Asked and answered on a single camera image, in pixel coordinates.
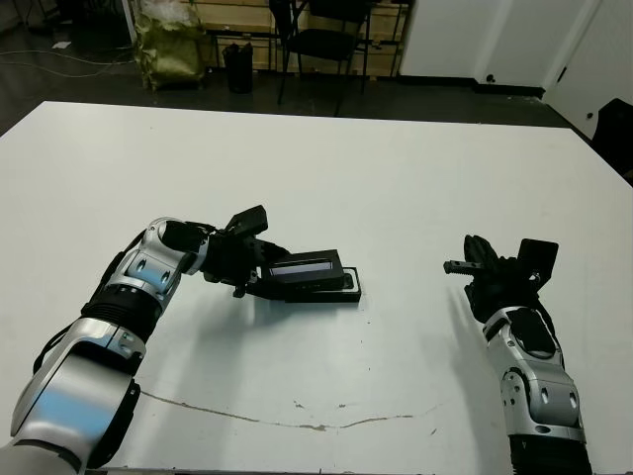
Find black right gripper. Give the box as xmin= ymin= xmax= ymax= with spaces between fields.
xmin=443 ymin=235 xmax=543 ymax=323

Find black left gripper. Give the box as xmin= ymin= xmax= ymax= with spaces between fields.
xmin=201 ymin=232 xmax=294 ymax=298

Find black box lid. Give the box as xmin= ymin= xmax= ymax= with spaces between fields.
xmin=257 ymin=248 xmax=346 ymax=302

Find black box with white insert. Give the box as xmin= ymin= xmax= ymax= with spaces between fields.
xmin=284 ymin=266 xmax=363 ymax=307

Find black padded chair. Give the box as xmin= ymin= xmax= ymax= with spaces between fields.
xmin=591 ymin=97 xmax=633 ymax=187

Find small black bin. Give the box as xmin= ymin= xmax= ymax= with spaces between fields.
xmin=221 ymin=43 xmax=254 ymax=95

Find yellow-green sack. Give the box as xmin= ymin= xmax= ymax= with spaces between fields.
xmin=133 ymin=7 xmax=208 ymax=93

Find black mesh office chair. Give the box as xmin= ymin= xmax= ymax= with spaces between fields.
xmin=284 ymin=0 xmax=372 ymax=118

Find white door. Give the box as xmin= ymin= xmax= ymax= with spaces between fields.
xmin=543 ymin=0 xmax=633 ymax=143

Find black folding chair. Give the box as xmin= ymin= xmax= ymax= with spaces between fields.
xmin=268 ymin=0 xmax=301 ymax=105

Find stacked wooden crates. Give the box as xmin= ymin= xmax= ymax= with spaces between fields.
xmin=190 ymin=0 xmax=411 ymax=78

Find clear plastic bag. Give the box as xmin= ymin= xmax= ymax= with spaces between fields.
xmin=140 ymin=0 xmax=192 ymax=24

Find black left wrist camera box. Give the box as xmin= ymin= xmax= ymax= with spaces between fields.
xmin=225 ymin=204 xmax=269 ymax=239

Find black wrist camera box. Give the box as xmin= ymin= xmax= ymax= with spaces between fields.
xmin=225 ymin=204 xmax=269 ymax=239
xmin=516 ymin=237 xmax=560 ymax=284

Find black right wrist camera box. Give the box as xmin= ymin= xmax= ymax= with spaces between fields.
xmin=516 ymin=237 xmax=560 ymax=284

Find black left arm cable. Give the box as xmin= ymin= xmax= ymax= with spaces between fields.
xmin=32 ymin=220 xmax=222 ymax=375

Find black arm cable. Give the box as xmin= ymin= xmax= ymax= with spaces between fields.
xmin=32 ymin=220 xmax=222 ymax=375
xmin=533 ymin=299 xmax=566 ymax=370

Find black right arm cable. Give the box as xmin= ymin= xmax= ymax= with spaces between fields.
xmin=533 ymin=299 xmax=566 ymax=370

